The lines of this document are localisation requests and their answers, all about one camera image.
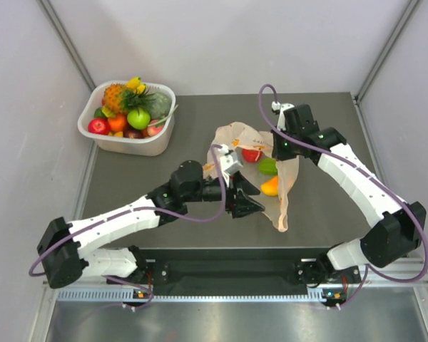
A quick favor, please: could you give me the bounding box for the white plastic fruit basket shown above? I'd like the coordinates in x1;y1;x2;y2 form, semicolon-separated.
77;80;177;157

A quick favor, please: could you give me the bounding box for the yellow banana bunch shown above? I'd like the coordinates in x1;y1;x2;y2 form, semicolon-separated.
102;77;142;118

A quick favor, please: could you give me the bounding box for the orange yellow mango in bag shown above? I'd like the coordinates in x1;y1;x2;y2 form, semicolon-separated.
260;176;279;197

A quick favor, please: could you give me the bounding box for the pink peach with leaf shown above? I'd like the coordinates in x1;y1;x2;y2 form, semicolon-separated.
146;120;165;137

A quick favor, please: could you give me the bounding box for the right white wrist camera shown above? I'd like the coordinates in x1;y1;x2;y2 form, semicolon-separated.
271;100;295;132

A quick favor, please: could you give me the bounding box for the orange fruit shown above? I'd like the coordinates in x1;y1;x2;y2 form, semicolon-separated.
108;114;128;133

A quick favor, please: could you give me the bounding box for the green starfruit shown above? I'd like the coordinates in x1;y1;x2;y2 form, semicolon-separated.
258;158;278;176

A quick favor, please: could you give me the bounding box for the small green lime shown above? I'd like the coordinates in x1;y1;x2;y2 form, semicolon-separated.
93;107;107;119

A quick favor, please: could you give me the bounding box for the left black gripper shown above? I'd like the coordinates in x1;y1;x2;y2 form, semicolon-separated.
183;170;264;217

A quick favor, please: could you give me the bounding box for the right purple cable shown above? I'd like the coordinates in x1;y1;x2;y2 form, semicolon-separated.
258;83;428;309

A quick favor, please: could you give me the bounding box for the green cantaloupe melon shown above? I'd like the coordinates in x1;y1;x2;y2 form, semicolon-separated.
147;92;172;120

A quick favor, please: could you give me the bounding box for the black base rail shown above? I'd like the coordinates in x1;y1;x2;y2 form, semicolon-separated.
128;247;365;296

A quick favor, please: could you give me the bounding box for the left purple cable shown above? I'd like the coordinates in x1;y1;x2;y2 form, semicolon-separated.
28;143;228;311

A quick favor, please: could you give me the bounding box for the purple cable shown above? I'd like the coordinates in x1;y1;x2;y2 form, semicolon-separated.
28;143;228;311
258;83;428;309

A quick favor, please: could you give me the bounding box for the green apple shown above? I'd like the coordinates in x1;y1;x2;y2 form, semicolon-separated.
127;108;151;130

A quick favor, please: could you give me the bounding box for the aluminium frame rail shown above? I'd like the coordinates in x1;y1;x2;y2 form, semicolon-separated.
42;258;428;304

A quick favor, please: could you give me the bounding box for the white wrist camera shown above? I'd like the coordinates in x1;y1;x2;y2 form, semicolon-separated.
271;100;295;132
218;144;243;187

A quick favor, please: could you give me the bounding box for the pineapple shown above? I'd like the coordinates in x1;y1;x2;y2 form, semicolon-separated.
103;83;156;114

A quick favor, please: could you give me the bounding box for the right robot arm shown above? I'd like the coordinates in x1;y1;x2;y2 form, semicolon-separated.
271;101;426;282

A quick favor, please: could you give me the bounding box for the translucent orange plastic bag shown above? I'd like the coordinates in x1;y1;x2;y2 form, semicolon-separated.
212;122;299;232

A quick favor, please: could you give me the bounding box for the dark red plum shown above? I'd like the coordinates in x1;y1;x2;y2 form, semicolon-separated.
123;128;143;139

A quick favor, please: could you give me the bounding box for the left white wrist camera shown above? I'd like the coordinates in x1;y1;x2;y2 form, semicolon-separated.
218;144;243;187

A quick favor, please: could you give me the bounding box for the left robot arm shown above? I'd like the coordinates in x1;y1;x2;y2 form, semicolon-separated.
36;160;265;289

